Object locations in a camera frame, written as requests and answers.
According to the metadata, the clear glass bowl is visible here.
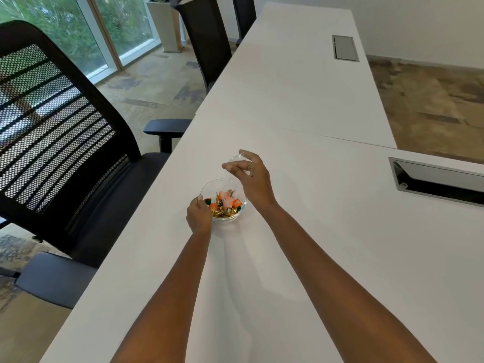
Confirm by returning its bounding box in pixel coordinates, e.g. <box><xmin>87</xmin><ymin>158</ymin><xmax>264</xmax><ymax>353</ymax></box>
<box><xmin>199</xmin><ymin>178</ymin><xmax>247</xmax><ymax>223</ymax></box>

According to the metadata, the white window frame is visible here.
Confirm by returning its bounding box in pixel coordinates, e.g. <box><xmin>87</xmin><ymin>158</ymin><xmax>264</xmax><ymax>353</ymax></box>
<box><xmin>74</xmin><ymin>0</ymin><xmax>164</xmax><ymax>86</ymax></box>

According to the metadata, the person's right forearm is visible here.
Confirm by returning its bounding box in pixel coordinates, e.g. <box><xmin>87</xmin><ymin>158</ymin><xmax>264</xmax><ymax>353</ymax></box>
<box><xmin>254</xmin><ymin>202</ymin><xmax>439</xmax><ymax>363</ymax></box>

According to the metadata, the black mesh office chair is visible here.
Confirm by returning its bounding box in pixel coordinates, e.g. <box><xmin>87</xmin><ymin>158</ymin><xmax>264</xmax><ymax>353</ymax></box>
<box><xmin>231</xmin><ymin>0</ymin><xmax>257</xmax><ymax>46</ymax></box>
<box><xmin>0</xmin><ymin>20</ymin><xmax>193</xmax><ymax>310</ymax></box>
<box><xmin>175</xmin><ymin>0</ymin><xmax>232</xmax><ymax>96</ymax></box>

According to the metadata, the person's right hand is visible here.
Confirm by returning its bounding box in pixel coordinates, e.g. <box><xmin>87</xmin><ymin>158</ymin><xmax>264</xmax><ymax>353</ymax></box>
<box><xmin>222</xmin><ymin>149</ymin><xmax>279</xmax><ymax>213</ymax></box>

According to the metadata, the white square planter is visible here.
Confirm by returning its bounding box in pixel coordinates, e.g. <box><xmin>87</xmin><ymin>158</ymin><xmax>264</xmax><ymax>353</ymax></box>
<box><xmin>146</xmin><ymin>0</ymin><xmax>187</xmax><ymax>53</ymax></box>

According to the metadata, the silver table cable hatch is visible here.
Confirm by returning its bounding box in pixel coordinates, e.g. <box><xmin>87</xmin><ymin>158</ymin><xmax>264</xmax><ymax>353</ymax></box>
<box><xmin>388</xmin><ymin>157</ymin><xmax>484</xmax><ymax>207</ymax></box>
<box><xmin>331</xmin><ymin>35</ymin><xmax>360</xmax><ymax>63</ymax></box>

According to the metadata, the pile of colourful wrapped candies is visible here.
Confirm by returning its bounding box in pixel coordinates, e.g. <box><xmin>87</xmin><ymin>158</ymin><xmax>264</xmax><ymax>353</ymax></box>
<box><xmin>204</xmin><ymin>190</ymin><xmax>243</xmax><ymax>218</ymax></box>

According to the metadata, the person's left forearm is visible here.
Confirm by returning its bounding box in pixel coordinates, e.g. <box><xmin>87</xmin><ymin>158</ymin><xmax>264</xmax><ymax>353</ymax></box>
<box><xmin>109</xmin><ymin>230</ymin><xmax>213</xmax><ymax>363</ymax></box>

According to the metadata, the person's left hand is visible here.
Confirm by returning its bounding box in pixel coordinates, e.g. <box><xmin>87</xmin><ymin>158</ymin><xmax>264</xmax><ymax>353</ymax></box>
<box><xmin>186</xmin><ymin>196</ymin><xmax>213</xmax><ymax>235</ymax></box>

